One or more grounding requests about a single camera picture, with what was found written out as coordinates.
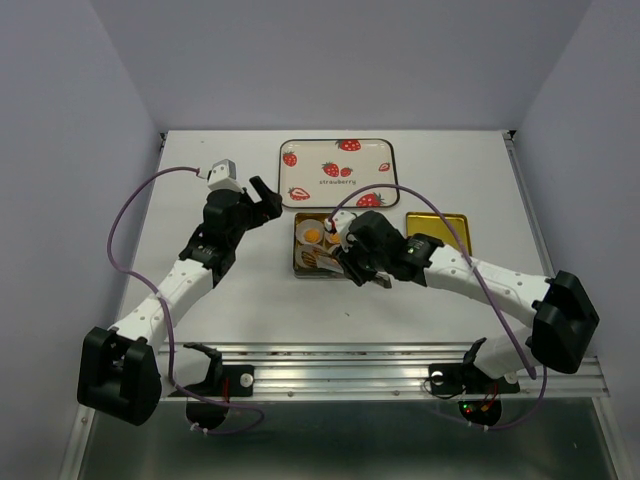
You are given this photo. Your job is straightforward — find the metal serving tongs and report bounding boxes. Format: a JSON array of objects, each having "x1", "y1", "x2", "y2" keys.
[{"x1": 294, "y1": 255, "x2": 392, "y2": 289}]

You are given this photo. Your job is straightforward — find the swirl cookie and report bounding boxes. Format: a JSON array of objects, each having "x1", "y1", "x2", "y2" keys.
[{"x1": 302, "y1": 228, "x2": 323, "y2": 244}]

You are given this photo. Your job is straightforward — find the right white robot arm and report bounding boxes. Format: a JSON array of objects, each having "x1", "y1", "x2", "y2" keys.
[{"x1": 324, "y1": 210, "x2": 599, "y2": 395}]

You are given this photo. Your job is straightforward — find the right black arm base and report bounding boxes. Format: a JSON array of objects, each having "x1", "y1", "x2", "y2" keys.
[{"x1": 421, "y1": 338, "x2": 520, "y2": 429}]

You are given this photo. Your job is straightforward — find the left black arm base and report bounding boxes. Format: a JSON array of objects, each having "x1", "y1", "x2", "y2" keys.
[{"x1": 163, "y1": 342, "x2": 255, "y2": 434}]

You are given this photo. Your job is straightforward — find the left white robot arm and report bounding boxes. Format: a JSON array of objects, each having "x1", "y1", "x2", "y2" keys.
[{"x1": 76, "y1": 168, "x2": 282, "y2": 436}]

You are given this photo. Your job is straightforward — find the back right paper cup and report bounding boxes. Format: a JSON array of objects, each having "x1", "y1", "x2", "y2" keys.
[{"x1": 324, "y1": 218, "x2": 351, "y2": 253}]

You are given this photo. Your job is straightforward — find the paper cup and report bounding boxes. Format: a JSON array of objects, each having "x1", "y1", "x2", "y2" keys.
[
  {"x1": 324, "y1": 218, "x2": 351, "y2": 253},
  {"x1": 295, "y1": 219, "x2": 325, "y2": 245},
  {"x1": 294, "y1": 244, "x2": 327, "y2": 270}
]

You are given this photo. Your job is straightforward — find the back left paper cup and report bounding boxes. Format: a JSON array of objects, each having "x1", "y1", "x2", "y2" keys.
[{"x1": 295, "y1": 219, "x2": 325, "y2": 245}]

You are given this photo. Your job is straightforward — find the gold tin lid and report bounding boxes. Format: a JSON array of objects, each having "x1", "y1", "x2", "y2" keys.
[{"x1": 405, "y1": 212, "x2": 472, "y2": 254}]

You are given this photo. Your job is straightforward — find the strawberry pattern tray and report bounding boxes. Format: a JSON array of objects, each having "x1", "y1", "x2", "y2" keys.
[{"x1": 278, "y1": 138, "x2": 400, "y2": 210}]

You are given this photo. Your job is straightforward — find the gold square cookie tin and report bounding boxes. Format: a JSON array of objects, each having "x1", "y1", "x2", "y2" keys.
[{"x1": 292, "y1": 211, "x2": 344, "y2": 280}]

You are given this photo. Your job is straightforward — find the front left paper cup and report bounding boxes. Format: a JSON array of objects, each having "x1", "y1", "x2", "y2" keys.
[{"x1": 294, "y1": 244, "x2": 327, "y2": 270}]

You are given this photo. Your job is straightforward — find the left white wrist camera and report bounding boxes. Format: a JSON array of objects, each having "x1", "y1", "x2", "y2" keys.
[{"x1": 207, "y1": 159, "x2": 242, "y2": 192}]

